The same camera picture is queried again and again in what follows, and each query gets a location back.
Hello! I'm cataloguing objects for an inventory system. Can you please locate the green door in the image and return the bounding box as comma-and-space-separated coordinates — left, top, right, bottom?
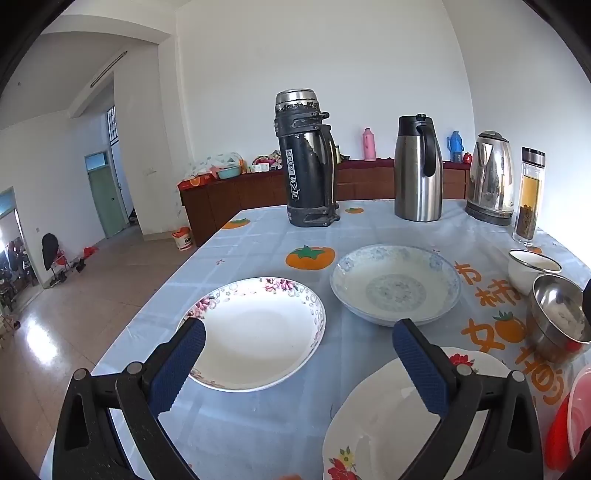
84, 151, 127, 239

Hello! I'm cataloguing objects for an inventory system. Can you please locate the stainless steel bowl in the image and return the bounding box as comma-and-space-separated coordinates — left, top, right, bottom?
526, 273, 591, 365

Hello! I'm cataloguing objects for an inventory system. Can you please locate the brown wooden sideboard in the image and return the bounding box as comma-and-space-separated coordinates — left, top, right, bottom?
178, 159, 471, 247

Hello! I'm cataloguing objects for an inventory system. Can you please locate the white enamel bowl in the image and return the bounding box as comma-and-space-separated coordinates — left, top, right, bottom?
508, 249, 563, 296

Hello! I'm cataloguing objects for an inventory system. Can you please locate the blue thermos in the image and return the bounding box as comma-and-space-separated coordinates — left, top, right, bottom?
446, 131, 465, 163

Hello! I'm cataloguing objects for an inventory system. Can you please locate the red flower white plate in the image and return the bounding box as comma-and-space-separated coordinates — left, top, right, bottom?
322, 347, 525, 480

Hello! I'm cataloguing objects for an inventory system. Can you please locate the black jacket on chair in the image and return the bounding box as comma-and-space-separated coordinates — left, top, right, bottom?
41, 233, 59, 273

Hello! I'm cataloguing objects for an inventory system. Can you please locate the pink thermos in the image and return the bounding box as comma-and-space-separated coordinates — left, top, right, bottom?
361, 128, 378, 162

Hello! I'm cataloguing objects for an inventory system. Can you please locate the black thermos flask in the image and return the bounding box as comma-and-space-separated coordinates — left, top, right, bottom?
275, 89, 340, 228

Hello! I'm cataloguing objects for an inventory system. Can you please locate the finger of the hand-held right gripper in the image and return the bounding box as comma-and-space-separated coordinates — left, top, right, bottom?
582, 277, 591, 343

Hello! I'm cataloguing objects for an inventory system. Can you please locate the stainless steel carafe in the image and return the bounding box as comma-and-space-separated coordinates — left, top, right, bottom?
394, 115, 444, 223

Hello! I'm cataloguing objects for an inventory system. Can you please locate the mesh food cover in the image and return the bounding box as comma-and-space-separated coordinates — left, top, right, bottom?
184, 151, 244, 182

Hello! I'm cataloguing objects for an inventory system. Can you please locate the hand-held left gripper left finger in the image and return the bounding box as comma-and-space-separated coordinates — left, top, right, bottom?
53, 318, 207, 480

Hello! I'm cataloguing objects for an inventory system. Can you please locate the persimmon print tablecloth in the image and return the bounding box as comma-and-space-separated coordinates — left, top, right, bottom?
39, 198, 591, 480

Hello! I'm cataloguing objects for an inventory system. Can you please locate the blue patterned deep plate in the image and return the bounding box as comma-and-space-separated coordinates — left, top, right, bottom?
329, 244, 462, 328

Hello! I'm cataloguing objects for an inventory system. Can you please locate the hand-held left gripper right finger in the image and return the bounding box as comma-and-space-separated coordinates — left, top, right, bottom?
392, 318, 546, 480

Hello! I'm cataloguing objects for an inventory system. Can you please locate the red plastic bowl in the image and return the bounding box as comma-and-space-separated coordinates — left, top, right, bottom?
545, 364, 591, 472

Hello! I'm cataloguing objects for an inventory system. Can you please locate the orange cardboard box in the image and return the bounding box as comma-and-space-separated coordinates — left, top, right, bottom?
178, 174, 215, 190

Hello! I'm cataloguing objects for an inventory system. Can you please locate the fluorescent tube light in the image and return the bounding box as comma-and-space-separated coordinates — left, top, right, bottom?
90, 51, 127, 88

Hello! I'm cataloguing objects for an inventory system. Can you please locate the pink floral rim plate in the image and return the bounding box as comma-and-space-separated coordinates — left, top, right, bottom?
178, 277, 327, 393

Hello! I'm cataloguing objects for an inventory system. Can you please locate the glass tea bottle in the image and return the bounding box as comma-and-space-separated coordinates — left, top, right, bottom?
512, 147, 546, 247

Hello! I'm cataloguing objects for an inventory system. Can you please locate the steel electric kettle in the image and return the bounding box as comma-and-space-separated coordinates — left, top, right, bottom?
464, 131, 515, 226

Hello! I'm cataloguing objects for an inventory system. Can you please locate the floral cloth pile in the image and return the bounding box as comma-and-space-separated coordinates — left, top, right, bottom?
252, 150, 282, 172

